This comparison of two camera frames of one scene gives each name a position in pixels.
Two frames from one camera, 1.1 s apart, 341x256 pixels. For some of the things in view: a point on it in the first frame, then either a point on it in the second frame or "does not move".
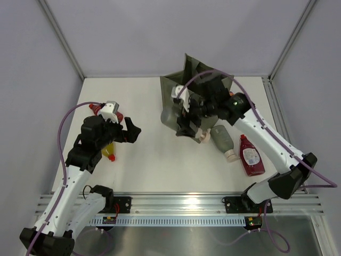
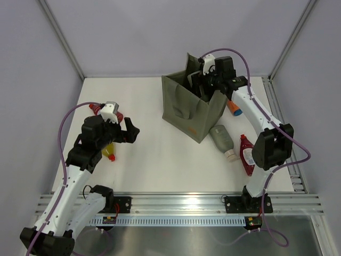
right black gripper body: (205, 108) → (211, 80)
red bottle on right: (251, 157) does not move
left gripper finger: (131, 135) does not move
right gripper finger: (186, 131) → (189, 77)
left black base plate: (124, 203) does not move
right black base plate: (243, 204) does not move
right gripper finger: (184, 122) → (203, 90)
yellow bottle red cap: (108, 151) does not move
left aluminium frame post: (45, 7) does not move
